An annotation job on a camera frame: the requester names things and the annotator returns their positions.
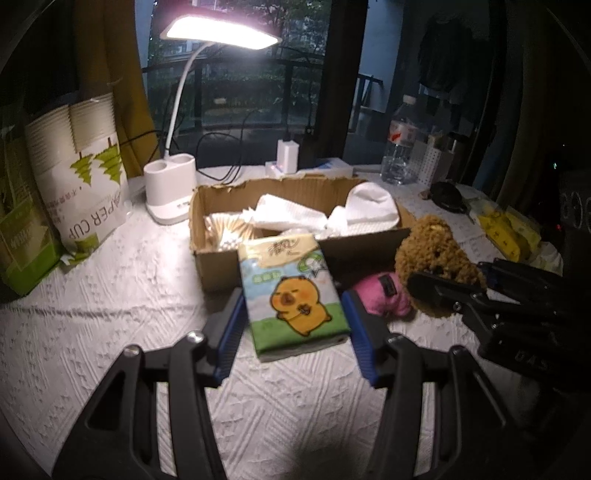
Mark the white paper cup bag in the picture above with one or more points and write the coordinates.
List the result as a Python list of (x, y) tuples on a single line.
[(78, 184)]

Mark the yellow packets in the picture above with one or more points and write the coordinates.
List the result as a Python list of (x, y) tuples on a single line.
[(508, 230)]

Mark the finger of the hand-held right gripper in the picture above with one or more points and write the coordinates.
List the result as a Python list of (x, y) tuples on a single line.
[(438, 288), (493, 278)]

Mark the cardboard box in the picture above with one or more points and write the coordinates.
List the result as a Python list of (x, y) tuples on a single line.
[(217, 272)]

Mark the brown plush bear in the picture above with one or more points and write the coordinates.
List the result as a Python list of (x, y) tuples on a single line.
[(434, 249)]

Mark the dark green curtain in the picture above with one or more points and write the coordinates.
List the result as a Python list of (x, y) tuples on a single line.
[(37, 55)]

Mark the metal drying rack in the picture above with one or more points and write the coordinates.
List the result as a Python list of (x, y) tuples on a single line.
[(369, 101)]

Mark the white textured tablecloth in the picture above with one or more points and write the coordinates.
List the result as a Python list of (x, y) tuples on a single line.
[(138, 300)]

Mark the black round object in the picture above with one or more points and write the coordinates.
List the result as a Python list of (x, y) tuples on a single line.
[(448, 196)]

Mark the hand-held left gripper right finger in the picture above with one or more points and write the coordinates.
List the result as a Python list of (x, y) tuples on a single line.
[(362, 332)]

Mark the cartoon print tissue pack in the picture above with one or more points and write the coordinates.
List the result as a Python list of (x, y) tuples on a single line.
[(291, 295)]

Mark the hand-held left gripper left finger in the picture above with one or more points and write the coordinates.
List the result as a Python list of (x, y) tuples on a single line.
[(231, 332)]

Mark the white charger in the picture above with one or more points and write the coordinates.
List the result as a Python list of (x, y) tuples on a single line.
[(288, 157)]

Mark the pink plush toy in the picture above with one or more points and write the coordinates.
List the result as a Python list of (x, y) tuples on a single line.
[(374, 295)]

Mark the yellow curtain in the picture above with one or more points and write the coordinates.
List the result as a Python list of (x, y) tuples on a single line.
[(115, 83), (521, 138)]

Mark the blue and white box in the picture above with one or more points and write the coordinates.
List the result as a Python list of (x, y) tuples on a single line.
[(334, 165)]

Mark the white soft cloth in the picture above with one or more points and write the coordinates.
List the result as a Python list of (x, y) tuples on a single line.
[(369, 198)]

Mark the cotton swab pack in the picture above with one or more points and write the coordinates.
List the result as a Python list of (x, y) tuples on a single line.
[(226, 230)]

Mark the clear water bottle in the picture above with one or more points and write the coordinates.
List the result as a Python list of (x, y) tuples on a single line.
[(399, 147)]

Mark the dark window frame post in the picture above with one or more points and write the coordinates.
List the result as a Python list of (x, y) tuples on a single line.
[(341, 83)]

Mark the gray hanging sweater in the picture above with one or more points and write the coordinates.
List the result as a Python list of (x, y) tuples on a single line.
[(445, 55)]

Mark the balcony railing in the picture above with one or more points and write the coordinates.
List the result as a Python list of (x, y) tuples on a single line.
[(240, 67)]

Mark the white desk lamp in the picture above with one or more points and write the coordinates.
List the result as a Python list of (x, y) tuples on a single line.
[(168, 189)]

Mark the green paper cup bag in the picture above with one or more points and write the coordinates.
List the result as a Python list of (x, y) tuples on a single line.
[(23, 240)]

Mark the white perforated container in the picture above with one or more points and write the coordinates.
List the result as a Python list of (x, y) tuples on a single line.
[(434, 161)]

